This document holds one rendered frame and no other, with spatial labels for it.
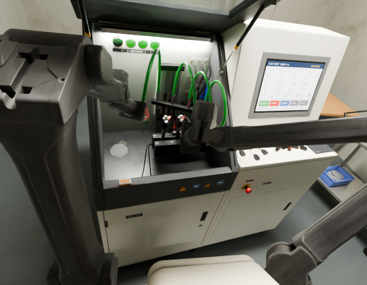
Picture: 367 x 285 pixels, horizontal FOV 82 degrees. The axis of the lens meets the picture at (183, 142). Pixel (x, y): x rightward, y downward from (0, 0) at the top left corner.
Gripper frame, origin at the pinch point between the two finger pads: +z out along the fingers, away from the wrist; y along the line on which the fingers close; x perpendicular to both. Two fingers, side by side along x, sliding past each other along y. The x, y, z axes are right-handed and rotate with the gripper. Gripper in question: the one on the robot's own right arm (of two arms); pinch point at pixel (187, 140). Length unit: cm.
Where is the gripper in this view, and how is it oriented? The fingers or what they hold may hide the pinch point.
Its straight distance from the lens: 78.0
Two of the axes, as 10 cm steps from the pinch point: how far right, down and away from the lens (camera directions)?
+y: 1.1, -9.9, 0.9
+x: -9.9, -1.2, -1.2
